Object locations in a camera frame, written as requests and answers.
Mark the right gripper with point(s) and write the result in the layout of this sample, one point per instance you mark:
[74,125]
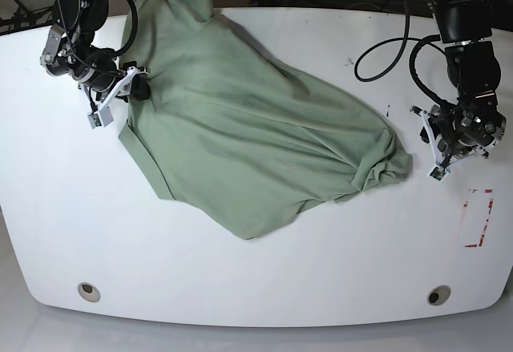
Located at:
[95,84]

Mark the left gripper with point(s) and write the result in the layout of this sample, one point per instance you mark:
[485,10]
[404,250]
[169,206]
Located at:
[458,129]

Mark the green T-shirt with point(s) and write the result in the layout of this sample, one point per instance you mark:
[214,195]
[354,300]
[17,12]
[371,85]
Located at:
[249,141]

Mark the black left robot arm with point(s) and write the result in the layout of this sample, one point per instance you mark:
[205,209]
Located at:
[464,27]

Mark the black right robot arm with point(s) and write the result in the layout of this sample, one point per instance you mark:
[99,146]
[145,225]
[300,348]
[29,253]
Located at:
[69,49]

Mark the red tape rectangle marking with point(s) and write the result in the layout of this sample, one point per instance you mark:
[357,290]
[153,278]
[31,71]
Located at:
[476,216]

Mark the black tripod legs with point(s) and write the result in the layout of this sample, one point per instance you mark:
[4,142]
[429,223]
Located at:
[21,15]

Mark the right table grommet hole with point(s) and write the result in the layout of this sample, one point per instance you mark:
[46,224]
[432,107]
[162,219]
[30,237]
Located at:
[439,295]

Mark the table grommet hole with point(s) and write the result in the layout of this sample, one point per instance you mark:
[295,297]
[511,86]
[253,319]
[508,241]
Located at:
[439,295]
[88,292]

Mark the left table grommet hole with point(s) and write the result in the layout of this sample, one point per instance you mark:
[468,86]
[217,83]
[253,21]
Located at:
[88,292]

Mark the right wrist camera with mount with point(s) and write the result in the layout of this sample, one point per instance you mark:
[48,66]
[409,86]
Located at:
[100,114]

